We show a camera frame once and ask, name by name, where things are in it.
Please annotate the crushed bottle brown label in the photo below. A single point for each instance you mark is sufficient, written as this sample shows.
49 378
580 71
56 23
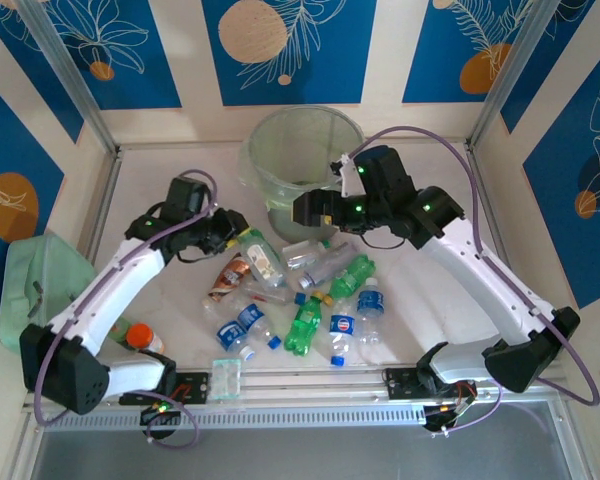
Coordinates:
230 277

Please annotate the clear bottle beige label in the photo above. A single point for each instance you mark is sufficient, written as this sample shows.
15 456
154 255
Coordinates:
260 260

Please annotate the large green plastic bottle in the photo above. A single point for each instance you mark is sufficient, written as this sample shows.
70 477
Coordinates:
352 277

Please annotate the green bottle yellow cap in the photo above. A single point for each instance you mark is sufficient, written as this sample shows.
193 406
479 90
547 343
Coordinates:
305 325

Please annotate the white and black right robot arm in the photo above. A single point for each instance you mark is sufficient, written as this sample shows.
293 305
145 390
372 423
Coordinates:
480 270

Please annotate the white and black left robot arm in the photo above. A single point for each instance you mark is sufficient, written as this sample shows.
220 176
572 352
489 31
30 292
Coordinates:
130 265

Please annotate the grey mesh waste bin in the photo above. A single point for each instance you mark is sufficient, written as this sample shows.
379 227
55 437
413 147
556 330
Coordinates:
285 227

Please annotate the clear purple tinted bottle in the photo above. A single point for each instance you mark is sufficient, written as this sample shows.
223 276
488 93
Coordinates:
330 265

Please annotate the flat clear bottle blue cap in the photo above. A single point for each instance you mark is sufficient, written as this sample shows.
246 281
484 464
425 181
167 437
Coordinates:
272 296

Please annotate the orange capped pill bottle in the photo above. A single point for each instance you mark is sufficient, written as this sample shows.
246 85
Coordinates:
140 336

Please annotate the small clear plastic box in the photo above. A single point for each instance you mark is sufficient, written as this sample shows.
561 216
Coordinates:
226 377

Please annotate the aluminium frame side rail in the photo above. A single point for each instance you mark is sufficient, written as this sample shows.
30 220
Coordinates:
104 200
491 210

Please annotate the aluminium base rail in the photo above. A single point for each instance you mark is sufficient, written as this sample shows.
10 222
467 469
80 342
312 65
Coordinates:
305 385

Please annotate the aluminium frame post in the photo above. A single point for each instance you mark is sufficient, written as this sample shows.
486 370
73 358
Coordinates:
65 65
522 65

